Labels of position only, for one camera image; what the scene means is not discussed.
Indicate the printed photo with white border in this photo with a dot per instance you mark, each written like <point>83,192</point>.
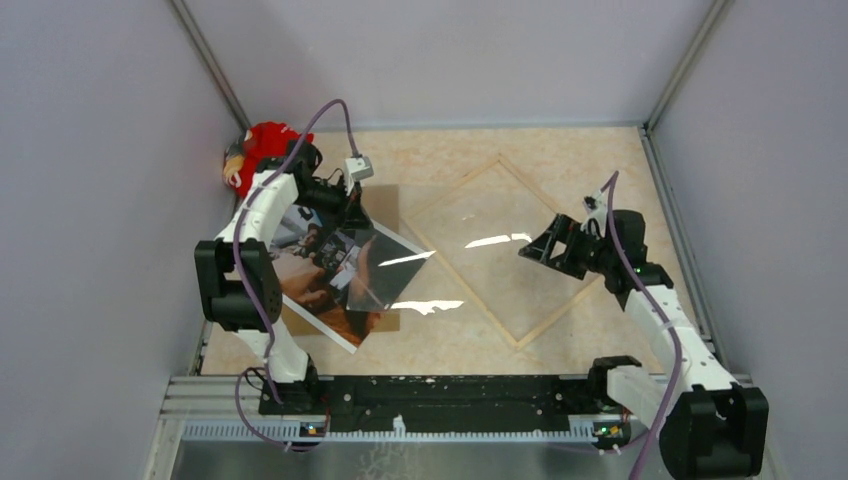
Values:
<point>343,283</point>

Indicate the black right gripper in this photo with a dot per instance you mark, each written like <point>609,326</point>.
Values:
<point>566,230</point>

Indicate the red crumpled cloth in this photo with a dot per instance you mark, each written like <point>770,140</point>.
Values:
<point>263,147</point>

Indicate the white wooden picture frame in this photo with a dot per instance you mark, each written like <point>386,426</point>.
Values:
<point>475,226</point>

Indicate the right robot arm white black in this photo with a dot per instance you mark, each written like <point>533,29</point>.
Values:
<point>704,422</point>

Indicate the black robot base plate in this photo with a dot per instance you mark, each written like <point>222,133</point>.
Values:
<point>448,404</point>

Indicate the clear acrylic glass sheet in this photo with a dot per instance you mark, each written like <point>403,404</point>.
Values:
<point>432,292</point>

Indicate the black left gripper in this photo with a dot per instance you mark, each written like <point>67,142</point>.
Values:
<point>350,213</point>

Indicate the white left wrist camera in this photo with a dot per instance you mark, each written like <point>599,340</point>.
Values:
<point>358,169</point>

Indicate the brown cardboard backing board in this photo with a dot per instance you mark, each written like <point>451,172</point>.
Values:
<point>382,204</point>

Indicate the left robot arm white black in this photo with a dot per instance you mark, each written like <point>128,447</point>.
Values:
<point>239,289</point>

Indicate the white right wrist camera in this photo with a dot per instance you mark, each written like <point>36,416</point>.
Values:
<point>594,205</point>

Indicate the aluminium front rail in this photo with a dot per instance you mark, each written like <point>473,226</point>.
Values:
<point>226,408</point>

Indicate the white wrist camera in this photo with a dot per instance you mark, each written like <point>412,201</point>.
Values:
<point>594,205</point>
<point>358,169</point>

